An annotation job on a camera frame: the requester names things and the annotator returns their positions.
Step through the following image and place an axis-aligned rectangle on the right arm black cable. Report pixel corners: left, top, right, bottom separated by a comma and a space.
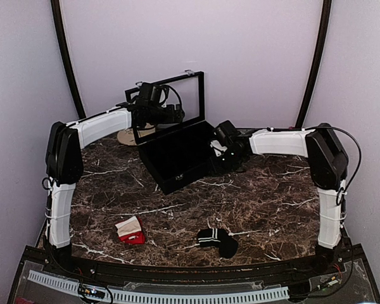
322, 125, 362, 206

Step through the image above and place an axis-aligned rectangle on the floral ceramic plate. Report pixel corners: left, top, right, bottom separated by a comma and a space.
117, 123, 156, 146

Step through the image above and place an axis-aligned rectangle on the black frame post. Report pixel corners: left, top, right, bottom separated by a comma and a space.
50, 0, 86, 119
294, 0, 332, 128

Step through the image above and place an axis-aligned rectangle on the black compartment display box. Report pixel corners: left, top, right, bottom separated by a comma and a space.
125, 71, 213, 194

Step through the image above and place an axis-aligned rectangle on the black white-striped sock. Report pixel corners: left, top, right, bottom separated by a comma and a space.
197, 228, 238, 259

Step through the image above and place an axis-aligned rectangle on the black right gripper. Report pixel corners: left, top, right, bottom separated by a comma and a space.
208, 148, 244, 176

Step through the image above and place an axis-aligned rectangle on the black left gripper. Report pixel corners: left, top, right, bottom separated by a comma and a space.
149, 104, 185, 125

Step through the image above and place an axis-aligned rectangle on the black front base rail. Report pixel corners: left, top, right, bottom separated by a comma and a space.
38, 251, 347, 285

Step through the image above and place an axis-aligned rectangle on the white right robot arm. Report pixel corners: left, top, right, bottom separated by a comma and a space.
209, 121, 349, 249

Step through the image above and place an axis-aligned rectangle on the red and white sock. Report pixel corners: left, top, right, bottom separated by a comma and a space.
115, 216, 146, 244

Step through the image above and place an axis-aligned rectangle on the black left frame post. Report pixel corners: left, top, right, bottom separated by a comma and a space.
50, 0, 86, 119

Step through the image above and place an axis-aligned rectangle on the black right frame post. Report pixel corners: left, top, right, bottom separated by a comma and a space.
294, 0, 332, 128

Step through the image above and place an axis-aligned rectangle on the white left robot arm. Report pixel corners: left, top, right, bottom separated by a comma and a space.
42, 82, 185, 249

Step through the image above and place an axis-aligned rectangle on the white slotted cable duct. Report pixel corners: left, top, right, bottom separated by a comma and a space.
25, 270, 289, 303

